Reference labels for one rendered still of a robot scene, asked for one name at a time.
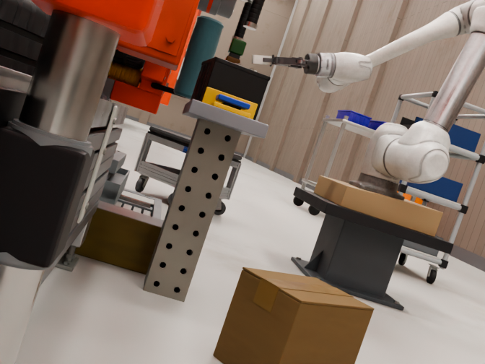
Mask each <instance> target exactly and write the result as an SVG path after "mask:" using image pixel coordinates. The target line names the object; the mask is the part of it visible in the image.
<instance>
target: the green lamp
mask: <svg viewBox="0 0 485 364"><path fill-rule="evenodd" d="M246 44H247V43H246V42H245V41H242V40H239V39H237V38H233V39H232V40H231V43H230V46H229V49H228V53H230V52H231V53H234V54H237V55H239V56H240V57H241V56H242V55H243V53H244V50H245V47H246Z"/></svg>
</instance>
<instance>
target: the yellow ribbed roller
mask: <svg viewBox="0 0 485 364"><path fill-rule="evenodd" d="M109 77H110V78H111V79H115V80H118V81H120V82H124V83H126V84H130V85H133V86H134V87H138V86H139V83H140V82H141V71H137V69H132V68H131V67H129V68H128V67H127V66H123V64H120V65H119V64H118V63H116V62H115V63H114V62H113V61H112V64H111V66H110V70H109V73H108V78H109Z"/></svg>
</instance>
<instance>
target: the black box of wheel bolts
mask: <svg viewBox="0 0 485 364"><path fill-rule="evenodd" d="M268 81H270V77H269V76H266V75H265V74H261V73H259V72H257V71H256V70H254V68H250V69H248V68H245V67H243V66H242V65H241V63H238V64H237V63H232V62H229V61H227V60H224V59H222V58H218V57H214V58H211V59H209V60H206V61H203V62H202V64H201V70H200V72H199V75H198V79H197V81H196V86H195V88H194V91H193V94H192V97H191V100H192V99H194V100H198V101H201V102H202V100H203V97H204V93H205V91H206V88H207V87H210V88H213V89H215V90H219V91H221V92H225V93H227V94H230V95H233V96H235V97H238V98H242V99H244V100H247V101H250V102H252V103H256V104H258V106H257V108H256V111H255V115H254V117H253V120H256V117H257V115H258V111H259V108H260V106H261V102H262V99H263V96H264V93H265V91H266V87H267V84H268Z"/></svg>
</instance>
